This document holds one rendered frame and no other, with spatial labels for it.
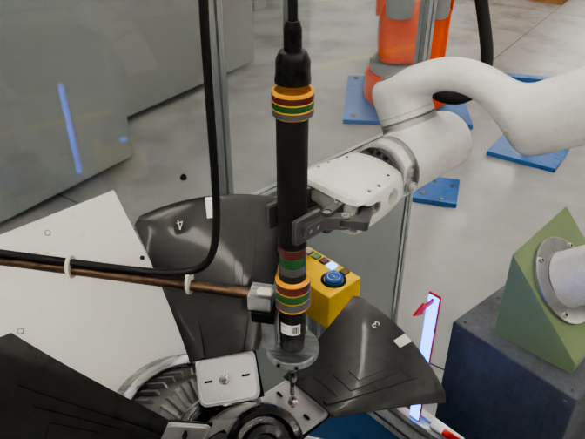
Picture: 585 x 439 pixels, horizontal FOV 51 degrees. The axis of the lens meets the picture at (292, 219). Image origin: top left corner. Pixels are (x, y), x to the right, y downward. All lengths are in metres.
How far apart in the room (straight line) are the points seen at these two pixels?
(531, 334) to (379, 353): 0.48
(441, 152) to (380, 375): 0.36
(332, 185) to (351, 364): 0.35
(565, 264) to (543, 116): 0.64
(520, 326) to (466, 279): 1.74
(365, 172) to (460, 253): 2.57
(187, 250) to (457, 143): 0.40
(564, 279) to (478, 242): 2.07
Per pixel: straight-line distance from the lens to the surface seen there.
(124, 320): 1.04
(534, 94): 0.78
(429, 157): 0.81
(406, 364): 1.02
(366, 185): 0.72
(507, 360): 1.42
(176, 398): 0.94
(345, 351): 1.00
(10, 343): 0.72
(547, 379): 1.39
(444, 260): 3.23
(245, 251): 0.86
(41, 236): 1.03
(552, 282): 1.37
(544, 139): 0.78
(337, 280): 1.29
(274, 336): 0.80
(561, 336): 1.38
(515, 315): 1.40
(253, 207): 0.89
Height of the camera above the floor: 1.89
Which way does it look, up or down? 33 degrees down
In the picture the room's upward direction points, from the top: straight up
